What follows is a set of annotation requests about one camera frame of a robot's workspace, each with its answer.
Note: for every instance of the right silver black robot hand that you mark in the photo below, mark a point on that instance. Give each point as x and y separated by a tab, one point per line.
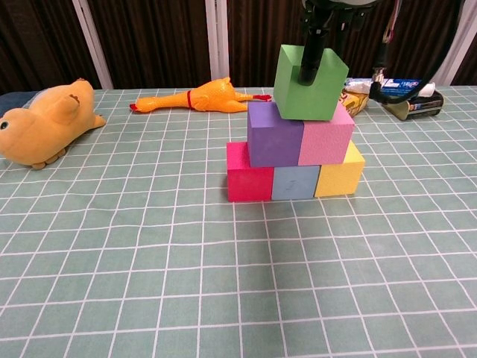
315	37

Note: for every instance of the green foam cube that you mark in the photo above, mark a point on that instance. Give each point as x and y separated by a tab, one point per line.
313	100

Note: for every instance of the pink foam cube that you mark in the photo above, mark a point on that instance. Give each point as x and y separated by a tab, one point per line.
324	143

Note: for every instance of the purple foam cube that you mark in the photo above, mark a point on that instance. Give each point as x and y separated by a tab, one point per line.
274	143

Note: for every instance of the yellow foam cube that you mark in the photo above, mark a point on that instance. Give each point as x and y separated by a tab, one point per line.
339	179

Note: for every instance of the light blue foam cube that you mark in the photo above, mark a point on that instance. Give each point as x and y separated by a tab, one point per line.
294	182

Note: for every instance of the red foam cube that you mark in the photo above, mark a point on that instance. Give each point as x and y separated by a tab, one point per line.
247	184

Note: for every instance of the dark pleated curtain panel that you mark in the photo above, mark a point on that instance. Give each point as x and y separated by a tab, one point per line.
33	41
156	41
470	63
410	37
261	41

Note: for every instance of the gold snack packet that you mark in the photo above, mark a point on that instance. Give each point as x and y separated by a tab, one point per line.
356	102

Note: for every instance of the white blue toothpaste tube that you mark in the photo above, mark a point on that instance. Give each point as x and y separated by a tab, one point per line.
400	84

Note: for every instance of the yellow rubber chicken toy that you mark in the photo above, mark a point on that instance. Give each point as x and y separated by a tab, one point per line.
212	97

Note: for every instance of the dark tin can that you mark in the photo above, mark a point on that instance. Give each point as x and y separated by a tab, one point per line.
425	106

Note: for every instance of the green checked tablecloth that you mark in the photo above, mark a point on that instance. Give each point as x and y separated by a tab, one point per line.
238	279

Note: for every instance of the yellow plush animal toy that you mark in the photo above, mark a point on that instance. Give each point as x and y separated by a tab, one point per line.
44	123

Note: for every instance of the dark blue table pad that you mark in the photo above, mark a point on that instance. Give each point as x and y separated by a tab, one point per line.
11	100

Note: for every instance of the white partition post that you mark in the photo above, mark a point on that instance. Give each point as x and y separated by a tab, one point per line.
217	41
460	41
93	41

